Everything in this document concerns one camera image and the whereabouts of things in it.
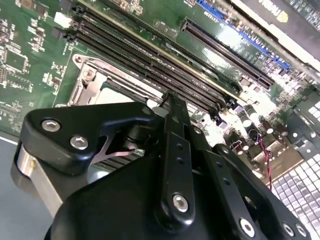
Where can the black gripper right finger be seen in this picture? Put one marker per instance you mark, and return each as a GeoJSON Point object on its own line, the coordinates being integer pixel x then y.
{"type": "Point", "coordinates": [225, 180]}

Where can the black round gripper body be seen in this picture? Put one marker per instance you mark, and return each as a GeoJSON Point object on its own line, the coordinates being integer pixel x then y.
{"type": "Point", "coordinates": [112, 207]}

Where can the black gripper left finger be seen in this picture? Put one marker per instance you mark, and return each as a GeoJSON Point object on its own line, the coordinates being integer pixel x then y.
{"type": "Point", "coordinates": [57, 140]}

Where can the metal socket cover frame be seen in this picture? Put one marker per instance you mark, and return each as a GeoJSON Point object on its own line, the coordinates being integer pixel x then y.
{"type": "Point", "coordinates": [87, 87]}

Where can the silver topped CPU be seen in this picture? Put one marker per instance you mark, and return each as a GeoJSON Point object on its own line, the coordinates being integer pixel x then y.
{"type": "Point", "coordinates": [112, 97]}

